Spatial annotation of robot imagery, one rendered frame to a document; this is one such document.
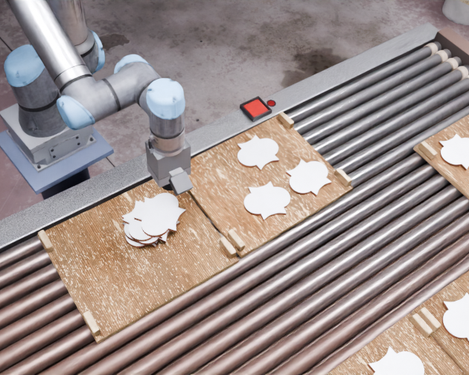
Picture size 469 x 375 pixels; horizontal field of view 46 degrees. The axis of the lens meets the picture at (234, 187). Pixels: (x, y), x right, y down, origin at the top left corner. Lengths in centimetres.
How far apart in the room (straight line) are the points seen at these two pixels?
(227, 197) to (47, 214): 50
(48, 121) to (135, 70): 53
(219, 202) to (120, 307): 40
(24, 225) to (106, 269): 28
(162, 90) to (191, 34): 245
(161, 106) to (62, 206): 60
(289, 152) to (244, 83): 160
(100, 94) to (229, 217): 56
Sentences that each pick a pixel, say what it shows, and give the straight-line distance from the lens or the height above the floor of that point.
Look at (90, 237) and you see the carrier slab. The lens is 153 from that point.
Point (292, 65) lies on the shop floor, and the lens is 344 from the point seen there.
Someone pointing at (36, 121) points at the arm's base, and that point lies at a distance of 169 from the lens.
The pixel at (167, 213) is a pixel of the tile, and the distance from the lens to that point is 147.
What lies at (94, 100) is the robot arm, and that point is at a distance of 118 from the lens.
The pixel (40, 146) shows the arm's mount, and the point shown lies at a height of 97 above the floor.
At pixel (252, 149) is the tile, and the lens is 169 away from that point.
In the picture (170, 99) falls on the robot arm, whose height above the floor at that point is 144.
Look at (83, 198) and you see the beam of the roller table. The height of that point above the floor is 92.
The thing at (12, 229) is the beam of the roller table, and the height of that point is 92.
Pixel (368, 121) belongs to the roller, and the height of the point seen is 92.
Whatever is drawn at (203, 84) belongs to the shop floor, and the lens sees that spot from 325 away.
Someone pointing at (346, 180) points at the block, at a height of 96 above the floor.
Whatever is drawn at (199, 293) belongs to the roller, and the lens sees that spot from 146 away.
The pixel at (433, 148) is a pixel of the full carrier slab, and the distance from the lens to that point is 186.
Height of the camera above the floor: 223
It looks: 54 degrees down
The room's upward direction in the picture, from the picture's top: 6 degrees clockwise
